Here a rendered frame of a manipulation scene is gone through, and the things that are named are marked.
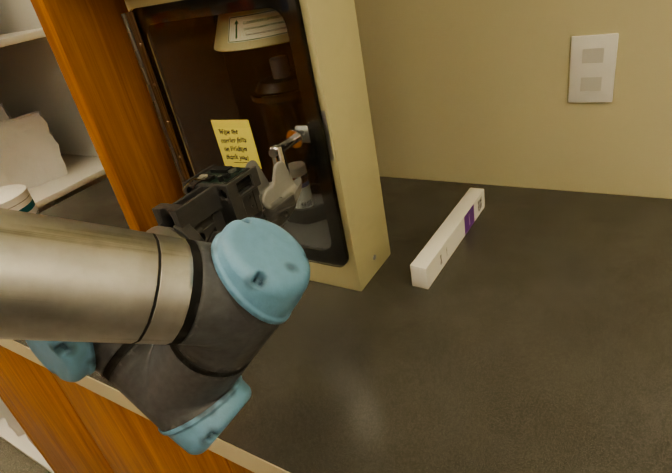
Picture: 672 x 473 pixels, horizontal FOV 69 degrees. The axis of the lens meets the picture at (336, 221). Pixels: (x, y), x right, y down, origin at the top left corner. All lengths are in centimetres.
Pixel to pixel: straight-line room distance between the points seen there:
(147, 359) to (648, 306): 61
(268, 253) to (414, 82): 77
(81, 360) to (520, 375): 47
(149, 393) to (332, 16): 48
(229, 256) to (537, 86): 77
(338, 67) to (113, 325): 46
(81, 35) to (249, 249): 58
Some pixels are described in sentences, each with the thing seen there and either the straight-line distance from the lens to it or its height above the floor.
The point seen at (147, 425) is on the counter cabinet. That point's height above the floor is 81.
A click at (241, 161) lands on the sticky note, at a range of 77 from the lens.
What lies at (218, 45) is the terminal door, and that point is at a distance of 72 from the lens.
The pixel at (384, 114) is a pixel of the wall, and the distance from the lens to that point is 112.
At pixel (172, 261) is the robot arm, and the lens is 33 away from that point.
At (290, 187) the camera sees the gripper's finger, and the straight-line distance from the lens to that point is 63.
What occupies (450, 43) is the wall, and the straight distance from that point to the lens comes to 102.
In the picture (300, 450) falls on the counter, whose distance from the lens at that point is 60.
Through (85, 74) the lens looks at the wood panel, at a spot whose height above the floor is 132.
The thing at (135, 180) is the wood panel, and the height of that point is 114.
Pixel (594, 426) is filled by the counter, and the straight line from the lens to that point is 61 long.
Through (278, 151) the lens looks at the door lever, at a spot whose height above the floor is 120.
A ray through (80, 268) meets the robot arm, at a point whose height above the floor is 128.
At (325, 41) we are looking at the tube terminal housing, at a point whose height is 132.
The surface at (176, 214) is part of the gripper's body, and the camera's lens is 52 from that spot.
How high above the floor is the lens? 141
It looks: 28 degrees down
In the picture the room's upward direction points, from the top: 11 degrees counter-clockwise
